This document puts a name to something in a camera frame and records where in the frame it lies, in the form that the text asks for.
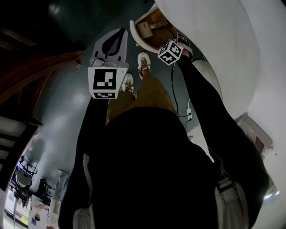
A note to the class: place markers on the person's black jacket torso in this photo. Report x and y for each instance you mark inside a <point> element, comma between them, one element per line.
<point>161,170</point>

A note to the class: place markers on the person's tan trouser legs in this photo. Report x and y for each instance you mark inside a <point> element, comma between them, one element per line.
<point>152,94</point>

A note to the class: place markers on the person's white shoe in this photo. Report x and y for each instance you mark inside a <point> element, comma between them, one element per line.
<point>143,63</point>
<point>128,82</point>

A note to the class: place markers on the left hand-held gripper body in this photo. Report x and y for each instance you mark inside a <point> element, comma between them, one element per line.
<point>105,81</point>

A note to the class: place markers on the white power strip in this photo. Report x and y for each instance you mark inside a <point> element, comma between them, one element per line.
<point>189,111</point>

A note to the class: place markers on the grey office chair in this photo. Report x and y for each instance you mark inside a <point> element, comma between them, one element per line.
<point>23,180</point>

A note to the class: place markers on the brown wooden cabinet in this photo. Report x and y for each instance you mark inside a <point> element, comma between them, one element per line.
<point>254,134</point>

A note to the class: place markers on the white large drawer wooden inside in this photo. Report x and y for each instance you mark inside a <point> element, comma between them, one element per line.
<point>143,42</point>

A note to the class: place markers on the person's left white shoe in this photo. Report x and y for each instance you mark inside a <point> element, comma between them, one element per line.
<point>128,82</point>

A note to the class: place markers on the cream hair dryer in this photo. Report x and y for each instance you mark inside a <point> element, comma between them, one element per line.
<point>145,29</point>

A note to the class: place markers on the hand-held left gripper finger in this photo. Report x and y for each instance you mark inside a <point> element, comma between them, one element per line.
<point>123,49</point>
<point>98,48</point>

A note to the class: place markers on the person's left forearm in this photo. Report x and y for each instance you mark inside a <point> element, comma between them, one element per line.
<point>93,129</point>

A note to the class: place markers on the dark wooden staircase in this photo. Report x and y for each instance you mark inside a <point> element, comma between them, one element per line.
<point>38,73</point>

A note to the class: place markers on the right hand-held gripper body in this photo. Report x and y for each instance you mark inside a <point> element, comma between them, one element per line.
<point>171,52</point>

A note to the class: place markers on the person's right white shoe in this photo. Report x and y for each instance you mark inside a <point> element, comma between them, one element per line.
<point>143,63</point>

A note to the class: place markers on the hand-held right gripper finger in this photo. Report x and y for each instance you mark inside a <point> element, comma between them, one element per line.
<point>183,40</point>

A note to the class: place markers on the person's right forearm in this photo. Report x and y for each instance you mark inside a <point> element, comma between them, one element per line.
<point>198,89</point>

